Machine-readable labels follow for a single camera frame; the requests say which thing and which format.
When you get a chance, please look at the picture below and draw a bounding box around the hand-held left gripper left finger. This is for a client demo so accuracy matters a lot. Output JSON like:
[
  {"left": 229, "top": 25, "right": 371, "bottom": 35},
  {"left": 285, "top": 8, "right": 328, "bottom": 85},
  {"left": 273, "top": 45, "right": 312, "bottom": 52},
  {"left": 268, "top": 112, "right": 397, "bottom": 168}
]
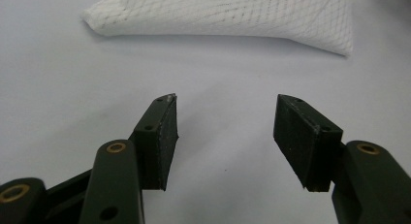
[{"left": 128, "top": 93, "right": 179, "bottom": 192}]

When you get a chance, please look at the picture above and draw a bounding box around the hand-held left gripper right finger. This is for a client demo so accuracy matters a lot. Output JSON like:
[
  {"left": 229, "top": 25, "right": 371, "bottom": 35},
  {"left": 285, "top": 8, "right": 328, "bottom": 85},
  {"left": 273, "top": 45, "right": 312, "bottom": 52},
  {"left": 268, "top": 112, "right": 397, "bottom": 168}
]
[{"left": 272, "top": 93, "right": 344, "bottom": 193}]

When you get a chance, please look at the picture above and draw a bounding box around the white mesh laundry bag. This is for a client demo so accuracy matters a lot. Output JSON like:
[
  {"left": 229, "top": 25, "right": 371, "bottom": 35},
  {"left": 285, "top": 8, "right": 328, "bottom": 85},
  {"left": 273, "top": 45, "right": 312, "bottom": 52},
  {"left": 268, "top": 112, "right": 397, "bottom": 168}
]
[{"left": 80, "top": 0, "right": 355, "bottom": 58}]

